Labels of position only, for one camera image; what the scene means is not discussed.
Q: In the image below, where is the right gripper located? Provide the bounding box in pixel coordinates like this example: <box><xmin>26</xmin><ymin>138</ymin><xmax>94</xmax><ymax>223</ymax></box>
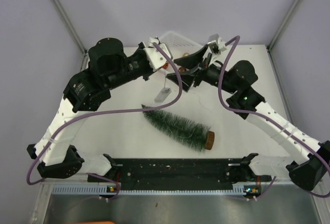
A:
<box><xmin>167</xmin><ymin>45</ymin><xmax>238</xmax><ymax>95</ymax></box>

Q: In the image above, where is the brown and gold ornament garland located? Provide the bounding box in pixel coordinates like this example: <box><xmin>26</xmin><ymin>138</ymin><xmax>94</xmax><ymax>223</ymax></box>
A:
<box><xmin>178</xmin><ymin>67</ymin><xmax>187</xmax><ymax>73</ymax></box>

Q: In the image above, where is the white plastic basket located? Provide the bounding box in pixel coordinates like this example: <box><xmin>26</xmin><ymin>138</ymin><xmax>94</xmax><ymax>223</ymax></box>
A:
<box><xmin>159</xmin><ymin>31</ymin><xmax>203</xmax><ymax>57</ymax></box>

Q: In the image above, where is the small green christmas tree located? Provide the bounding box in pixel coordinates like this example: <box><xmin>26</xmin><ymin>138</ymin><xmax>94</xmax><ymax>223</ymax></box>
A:
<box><xmin>141</xmin><ymin>105</ymin><xmax>215</xmax><ymax>152</ymax></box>

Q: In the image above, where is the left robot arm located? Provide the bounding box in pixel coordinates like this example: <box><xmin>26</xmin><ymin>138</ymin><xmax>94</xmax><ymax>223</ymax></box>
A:
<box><xmin>27</xmin><ymin>38</ymin><xmax>163</xmax><ymax>181</ymax></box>

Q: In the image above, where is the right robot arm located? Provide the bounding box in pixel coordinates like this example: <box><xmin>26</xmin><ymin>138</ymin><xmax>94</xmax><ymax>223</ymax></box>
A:
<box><xmin>174</xmin><ymin>45</ymin><xmax>329</xmax><ymax>192</ymax></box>

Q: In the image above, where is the red glitter bauble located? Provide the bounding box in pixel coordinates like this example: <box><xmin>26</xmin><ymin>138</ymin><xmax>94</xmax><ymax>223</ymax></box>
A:
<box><xmin>162</xmin><ymin>64</ymin><xmax>169</xmax><ymax>70</ymax></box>

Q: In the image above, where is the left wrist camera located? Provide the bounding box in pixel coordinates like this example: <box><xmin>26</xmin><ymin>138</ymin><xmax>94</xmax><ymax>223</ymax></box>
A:
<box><xmin>145</xmin><ymin>42</ymin><xmax>173</xmax><ymax>72</ymax></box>

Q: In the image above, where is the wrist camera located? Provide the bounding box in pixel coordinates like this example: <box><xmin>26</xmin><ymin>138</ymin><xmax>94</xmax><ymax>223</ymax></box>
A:
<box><xmin>207</xmin><ymin>33</ymin><xmax>227</xmax><ymax>55</ymax></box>
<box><xmin>145</xmin><ymin>42</ymin><xmax>173</xmax><ymax>72</ymax></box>

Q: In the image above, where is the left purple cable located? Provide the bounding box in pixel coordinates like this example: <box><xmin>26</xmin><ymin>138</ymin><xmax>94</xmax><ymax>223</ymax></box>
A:
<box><xmin>26</xmin><ymin>42</ymin><xmax>183</xmax><ymax>202</ymax></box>

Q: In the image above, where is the purple cable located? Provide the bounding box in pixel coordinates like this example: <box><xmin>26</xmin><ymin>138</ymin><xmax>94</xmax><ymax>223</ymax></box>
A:
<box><xmin>26</xmin><ymin>42</ymin><xmax>183</xmax><ymax>202</ymax></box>
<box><xmin>217</xmin><ymin>36</ymin><xmax>330</xmax><ymax>201</ymax></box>

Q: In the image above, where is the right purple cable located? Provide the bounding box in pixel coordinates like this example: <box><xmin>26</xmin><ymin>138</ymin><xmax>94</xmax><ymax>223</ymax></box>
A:
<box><xmin>217</xmin><ymin>36</ymin><xmax>330</xmax><ymax>201</ymax></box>

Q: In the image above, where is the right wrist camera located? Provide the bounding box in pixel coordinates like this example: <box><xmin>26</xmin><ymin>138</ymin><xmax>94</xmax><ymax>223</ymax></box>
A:
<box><xmin>207</xmin><ymin>33</ymin><xmax>227</xmax><ymax>55</ymax></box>

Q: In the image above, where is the left aluminium corner post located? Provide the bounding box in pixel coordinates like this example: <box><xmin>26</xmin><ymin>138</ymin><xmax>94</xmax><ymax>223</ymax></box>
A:
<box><xmin>50</xmin><ymin>0</ymin><xmax>87</xmax><ymax>55</ymax></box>

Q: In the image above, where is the aluminium corner post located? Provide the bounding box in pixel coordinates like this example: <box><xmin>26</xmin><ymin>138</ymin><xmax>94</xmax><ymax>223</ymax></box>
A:
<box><xmin>50</xmin><ymin>0</ymin><xmax>87</xmax><ymax>55</ymax></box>
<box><xmin>267</xmin><ymin>0</ymin><xmax>304</xmax><ymax>53</ymax></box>

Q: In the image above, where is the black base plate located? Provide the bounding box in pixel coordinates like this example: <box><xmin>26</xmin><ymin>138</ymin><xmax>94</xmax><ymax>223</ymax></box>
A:
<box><xmin>81</xmin><ymin>157</ymin><xmax>274</xmax><ymax>190</ymax></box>

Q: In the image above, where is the white cable duct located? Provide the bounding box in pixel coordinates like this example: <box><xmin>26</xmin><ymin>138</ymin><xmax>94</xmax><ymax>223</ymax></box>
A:
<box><xmin>51</xmin><ymin>183</ymin><xmax>258</xmax><ymax>196</ymax></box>

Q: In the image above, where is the right aluminium corner post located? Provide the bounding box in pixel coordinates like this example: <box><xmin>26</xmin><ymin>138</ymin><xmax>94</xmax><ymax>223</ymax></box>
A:
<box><xmin>267</xmin><ymin>0</ymin><xmax>304</xmax><ymax>53</ymax></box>

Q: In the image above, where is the aluminium frame rail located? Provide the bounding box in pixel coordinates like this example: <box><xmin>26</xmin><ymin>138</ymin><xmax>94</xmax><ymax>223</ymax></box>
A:
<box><xmin>41</xmin><ymin>164</ymin><xmax>324</xmax><ymax>183</ymax></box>

